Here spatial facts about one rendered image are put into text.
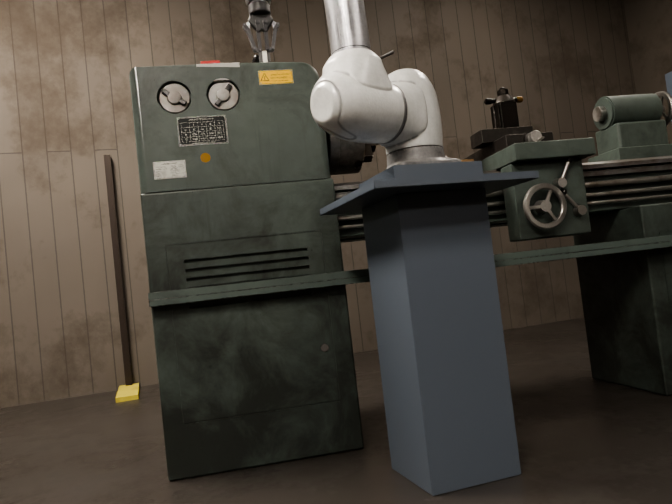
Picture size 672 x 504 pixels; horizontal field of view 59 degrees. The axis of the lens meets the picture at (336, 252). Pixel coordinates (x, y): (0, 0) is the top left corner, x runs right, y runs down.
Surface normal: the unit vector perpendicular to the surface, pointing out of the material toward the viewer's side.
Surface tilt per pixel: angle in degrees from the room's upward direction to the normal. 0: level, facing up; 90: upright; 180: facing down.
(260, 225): 90
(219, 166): 90
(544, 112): 90
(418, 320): 90
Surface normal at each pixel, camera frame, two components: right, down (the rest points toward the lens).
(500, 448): 0.30, -0.08
